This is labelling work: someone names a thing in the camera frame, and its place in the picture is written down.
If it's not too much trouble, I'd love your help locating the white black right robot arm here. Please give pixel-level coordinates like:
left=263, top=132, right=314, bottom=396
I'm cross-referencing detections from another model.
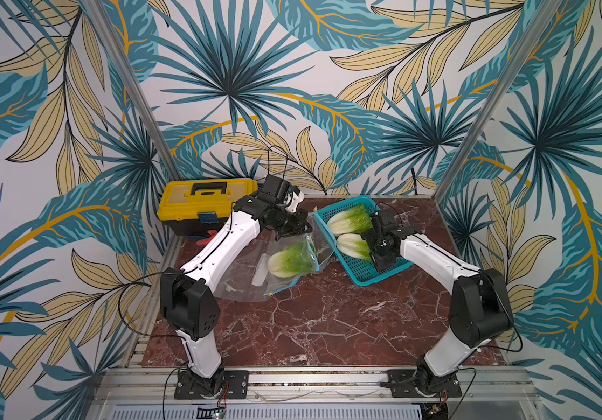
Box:
left=361, top=211, right=514, bottom=397

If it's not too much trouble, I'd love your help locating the chinese cabbage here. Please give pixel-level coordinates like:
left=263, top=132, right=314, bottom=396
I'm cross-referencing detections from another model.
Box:
left=267, top=240, right=318, bottom=278
left=337, top=234, right=372, bottom=264
left=326, top=205, right=373, bottom=236

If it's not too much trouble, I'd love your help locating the right aluminium corner post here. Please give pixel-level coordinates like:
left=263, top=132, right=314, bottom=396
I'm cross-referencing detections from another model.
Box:
left=432, top=0, right=562, bottom=204

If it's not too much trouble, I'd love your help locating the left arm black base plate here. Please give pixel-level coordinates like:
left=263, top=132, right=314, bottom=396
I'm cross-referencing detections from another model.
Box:
left=174, top=369, right=249, bottom=401

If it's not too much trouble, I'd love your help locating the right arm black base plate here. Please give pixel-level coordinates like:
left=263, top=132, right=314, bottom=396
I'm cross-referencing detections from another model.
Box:
left=379, top=369, right=462, bottom=399

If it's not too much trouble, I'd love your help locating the chinese cabbage middle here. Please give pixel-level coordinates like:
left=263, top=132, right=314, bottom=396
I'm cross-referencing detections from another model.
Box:
left=337, top=234, right=372, bottom=264

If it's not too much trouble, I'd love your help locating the yellow black plastic toolbox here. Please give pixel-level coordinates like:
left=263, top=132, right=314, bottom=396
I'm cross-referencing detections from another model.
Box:
left=157, top=178, right=258, bottom=237

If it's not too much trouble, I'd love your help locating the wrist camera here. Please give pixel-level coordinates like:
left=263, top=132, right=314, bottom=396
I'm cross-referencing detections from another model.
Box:
left=371, top=209, right=419, bottom=240
left=258, top=175, right=304, bottom=214

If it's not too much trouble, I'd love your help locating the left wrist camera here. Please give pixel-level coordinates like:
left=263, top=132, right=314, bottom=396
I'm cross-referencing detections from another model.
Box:
left=258, top=175, right=304, bottom=214

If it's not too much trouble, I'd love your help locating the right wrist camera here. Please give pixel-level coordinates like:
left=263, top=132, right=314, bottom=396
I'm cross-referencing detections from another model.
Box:
left=371, top=209, right=419, bottom=240

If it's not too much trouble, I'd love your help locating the chinese cabbage front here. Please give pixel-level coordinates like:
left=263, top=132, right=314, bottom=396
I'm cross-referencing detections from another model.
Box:
left=267, top=240, right=318, bottom=278

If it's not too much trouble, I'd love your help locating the left aluminium corner post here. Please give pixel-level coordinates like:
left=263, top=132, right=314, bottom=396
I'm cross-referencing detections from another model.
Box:
left=82, top=0, right=182, bottom=180

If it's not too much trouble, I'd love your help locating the chinese cabbage back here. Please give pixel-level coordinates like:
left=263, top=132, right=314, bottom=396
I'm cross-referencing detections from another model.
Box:
left=326, top=205, right=373, bottom=236

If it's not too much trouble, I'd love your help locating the aluminium corner post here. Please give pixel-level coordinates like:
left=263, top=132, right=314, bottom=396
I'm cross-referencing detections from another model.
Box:
left=82, top=0, right=182, bottom=180
left=432, top=0, right=562, bottom=204

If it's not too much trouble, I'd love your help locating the clear zipper bag blue seal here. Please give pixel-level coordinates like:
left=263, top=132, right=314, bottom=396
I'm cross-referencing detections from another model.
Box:
left=214, top=213, right=333, bottom=303

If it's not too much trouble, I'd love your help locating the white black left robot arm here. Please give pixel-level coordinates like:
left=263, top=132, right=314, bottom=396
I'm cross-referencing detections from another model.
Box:
left=160, top=187, right=309, bottom=396

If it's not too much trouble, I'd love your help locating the teal plastic basket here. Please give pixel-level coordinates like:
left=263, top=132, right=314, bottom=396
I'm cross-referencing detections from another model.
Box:
left=313, top=195, right=416, bottom=288

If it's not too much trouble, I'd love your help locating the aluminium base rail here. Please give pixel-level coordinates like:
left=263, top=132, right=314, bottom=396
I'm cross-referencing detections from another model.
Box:
left=87, top=367, right=548, bottom=419

